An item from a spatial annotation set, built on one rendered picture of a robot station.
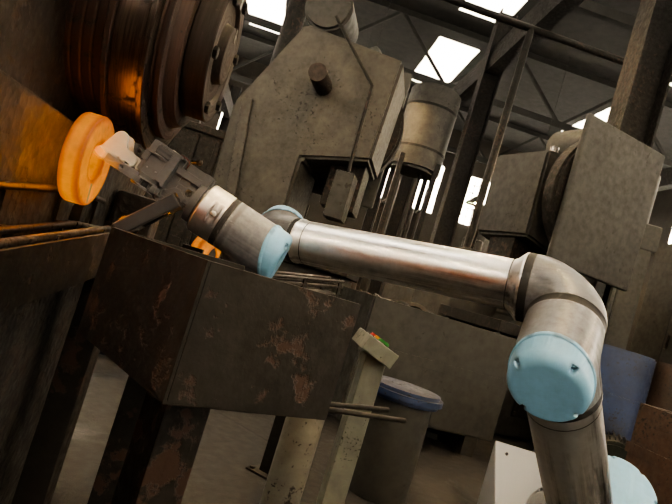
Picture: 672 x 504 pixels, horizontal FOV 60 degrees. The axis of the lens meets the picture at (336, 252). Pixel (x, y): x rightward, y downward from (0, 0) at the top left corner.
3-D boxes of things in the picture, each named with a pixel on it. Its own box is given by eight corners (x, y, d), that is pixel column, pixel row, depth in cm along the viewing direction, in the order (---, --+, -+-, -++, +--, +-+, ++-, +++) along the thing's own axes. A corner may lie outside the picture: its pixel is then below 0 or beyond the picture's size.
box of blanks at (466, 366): (333, 428, 312) (375, 289, 316) (291, 386, 390) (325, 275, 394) (488, 461, 347) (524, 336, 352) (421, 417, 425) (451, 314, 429)
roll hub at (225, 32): (169, 92, 105) (216, -52, 107) (191, 129, 133) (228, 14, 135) (199, 102, 106) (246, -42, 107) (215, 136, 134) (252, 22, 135)
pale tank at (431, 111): (340, 333, 958) (419, 75, 982) (334, 327, 1049) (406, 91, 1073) (393, 349, 966) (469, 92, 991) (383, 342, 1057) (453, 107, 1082)
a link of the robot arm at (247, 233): (261, 294, 102) (280, 264, 94) (200, 254, 101) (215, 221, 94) (284, 259, 108) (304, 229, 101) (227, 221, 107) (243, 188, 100)
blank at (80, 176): (71, 104, 90) (93, 111, 90) (104, 116, 105) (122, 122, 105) (46, 202, 91) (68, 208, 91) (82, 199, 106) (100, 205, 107)
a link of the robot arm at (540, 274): (622, 253, 92) (263, 193, 121) (611, 305, 84) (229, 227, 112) (610, 307, 99) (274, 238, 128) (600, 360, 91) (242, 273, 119)
